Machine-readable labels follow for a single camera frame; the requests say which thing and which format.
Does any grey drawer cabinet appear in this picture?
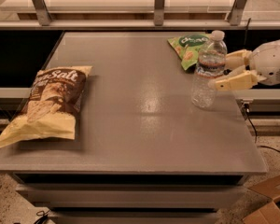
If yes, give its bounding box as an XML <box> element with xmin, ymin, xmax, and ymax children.
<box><xmin>0</xmin><ymin>32</ymin><xmax>267</xmax><ymax>224</ymax></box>

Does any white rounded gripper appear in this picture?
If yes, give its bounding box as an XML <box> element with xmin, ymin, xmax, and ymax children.
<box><xmin>208</xmin><ymin>39</ymin><xmax>280</xmax><ymax>91</ymax></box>

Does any metal railing frame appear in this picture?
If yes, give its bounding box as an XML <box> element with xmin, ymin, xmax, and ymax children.
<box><xmin>0</xmin><ymin>0</ymin><xmax>280</xmax><ymax>31</ymax></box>

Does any brown cardboard box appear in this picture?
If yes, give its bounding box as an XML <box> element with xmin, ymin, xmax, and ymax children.
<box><xmin>242</xmin><ymin>174</ymin><xmax>280</xmax><ymax>224</ymax></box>

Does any black floor cable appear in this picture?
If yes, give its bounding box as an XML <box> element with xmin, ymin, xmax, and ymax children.
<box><xmin>241</xmin><ymin>103</ymin><xmax>280</xmax><ymax>156</ymax></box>

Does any brown and yellow chip bag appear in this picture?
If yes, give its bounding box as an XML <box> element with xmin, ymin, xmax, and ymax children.
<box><xmin>0</xmin><ymin>66</ymin><xmax>91</xmax><ymax>148</ymax></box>

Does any clear plastic water bottle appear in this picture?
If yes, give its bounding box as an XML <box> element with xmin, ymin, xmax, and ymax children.
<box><xmin>191</xmin><ymin>30</ymin><xmax>227</xmax><ymax>108</ymax></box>

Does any black object on floor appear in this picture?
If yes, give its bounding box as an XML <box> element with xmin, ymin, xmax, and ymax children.
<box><xmin>34</xmin><ymin>211</ymin><xmax>49</xmax><ymax>224</ymax></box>

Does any green snack bag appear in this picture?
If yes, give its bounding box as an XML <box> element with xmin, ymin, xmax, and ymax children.
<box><xmin>168</xmin><ymin>34</ymin><xmax>210</xmax><ymax>71</ymax></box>

